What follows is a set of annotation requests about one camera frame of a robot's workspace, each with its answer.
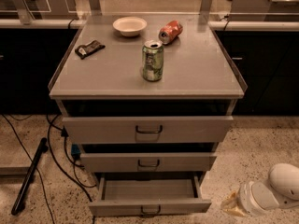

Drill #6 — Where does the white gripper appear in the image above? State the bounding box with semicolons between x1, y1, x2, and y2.
221;180;279;217

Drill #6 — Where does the grey bottom drawer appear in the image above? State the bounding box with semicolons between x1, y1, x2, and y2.
89;173;211;217

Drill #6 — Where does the grey drawer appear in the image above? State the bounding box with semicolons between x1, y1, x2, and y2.
81;152;216;173
63;116;233;144
89;173;211;217

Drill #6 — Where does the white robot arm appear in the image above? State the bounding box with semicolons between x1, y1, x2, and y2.
221;163;299;217

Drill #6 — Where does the grey drawer cabinet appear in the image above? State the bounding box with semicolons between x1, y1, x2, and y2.
48;13;249;185

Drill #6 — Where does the grey middle drawer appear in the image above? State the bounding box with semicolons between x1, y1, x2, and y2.
81;152;216;173

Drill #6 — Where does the grey top drawer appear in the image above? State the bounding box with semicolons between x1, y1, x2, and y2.
63;116;233;144

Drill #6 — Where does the blue power adapter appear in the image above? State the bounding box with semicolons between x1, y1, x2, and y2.
71;144;81;160

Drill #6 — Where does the green soda can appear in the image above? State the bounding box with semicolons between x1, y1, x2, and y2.
142;40;164;82

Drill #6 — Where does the orange soda can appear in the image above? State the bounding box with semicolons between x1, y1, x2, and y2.
159;21;183;45

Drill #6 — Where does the black floor bar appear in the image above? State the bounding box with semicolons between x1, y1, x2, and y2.
11;138;48;216

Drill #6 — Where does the white bowl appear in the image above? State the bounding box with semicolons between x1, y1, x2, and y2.
113;17;147;37

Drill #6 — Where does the black snack wrapper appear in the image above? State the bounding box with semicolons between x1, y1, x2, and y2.
75;40;106;60

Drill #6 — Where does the black floor cable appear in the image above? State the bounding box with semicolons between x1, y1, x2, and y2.
0;113;97;224

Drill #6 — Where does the white horizontal rail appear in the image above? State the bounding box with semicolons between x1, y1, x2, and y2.
0;18;299;32

